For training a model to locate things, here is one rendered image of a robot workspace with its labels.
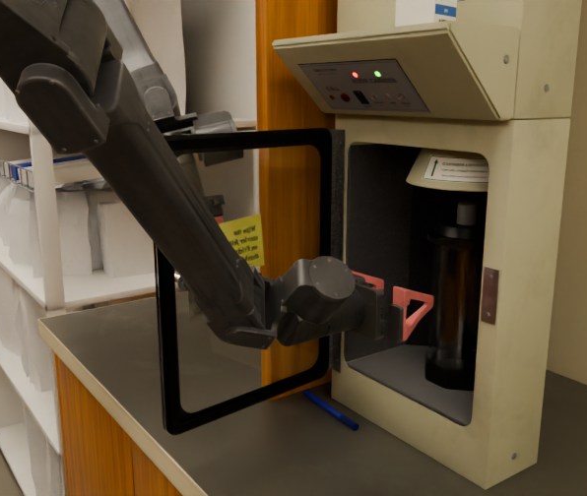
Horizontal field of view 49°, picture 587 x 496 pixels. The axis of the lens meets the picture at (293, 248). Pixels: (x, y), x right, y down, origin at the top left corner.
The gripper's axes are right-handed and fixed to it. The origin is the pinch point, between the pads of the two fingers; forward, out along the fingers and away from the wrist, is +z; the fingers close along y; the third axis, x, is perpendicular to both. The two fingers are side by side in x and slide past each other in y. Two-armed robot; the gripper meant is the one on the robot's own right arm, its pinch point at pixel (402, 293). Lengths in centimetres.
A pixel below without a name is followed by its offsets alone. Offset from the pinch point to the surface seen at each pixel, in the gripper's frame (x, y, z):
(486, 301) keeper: -1.6, -12.3, 2.2
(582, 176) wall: -11.7, 3.3, 45.3
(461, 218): -8.9, 0.2, 11.4
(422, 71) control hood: -29.0, -7.8, -5.2
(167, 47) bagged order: -40, 123, 22
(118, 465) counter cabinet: 40, 47, -27
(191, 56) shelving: -39, 149, 42
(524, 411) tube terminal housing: 14.6, -13.9, 9.1
